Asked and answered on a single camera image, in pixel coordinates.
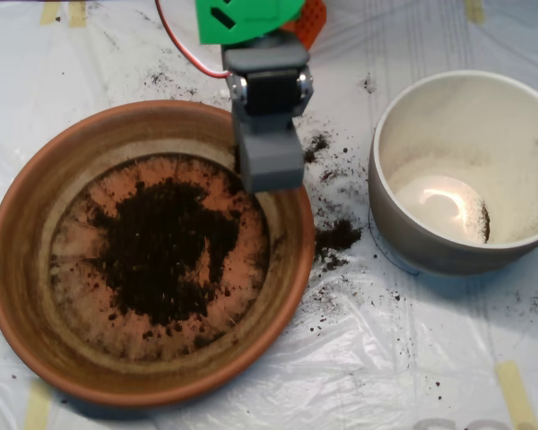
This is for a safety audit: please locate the dark potting soil heap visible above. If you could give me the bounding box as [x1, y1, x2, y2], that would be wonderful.
[89, 176, 243, 327]

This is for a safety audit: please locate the white ceramic pot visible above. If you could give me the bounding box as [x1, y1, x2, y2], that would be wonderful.
[368, 70, 538, 276]

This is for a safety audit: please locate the terracotta clay bowl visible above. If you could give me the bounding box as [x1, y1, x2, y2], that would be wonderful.
[0, 99, 317, 409]

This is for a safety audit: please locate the spilled dark soil clump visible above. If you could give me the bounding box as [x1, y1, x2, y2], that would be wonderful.
[302, 132, 332, 165]
[316, 218, 363, 252]

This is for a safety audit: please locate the clear plastic cover sheet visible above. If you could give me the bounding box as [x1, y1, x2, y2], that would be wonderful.
[0, 0, 538, 430]

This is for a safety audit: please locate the beige masking tape strip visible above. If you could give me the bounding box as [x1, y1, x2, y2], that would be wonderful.
[464, 0, 486, 24]
[23, 379, 53, 430]
[496, 361, 538, 430]
[39, 2, 60, 26]
[68, 1, 88, 29]

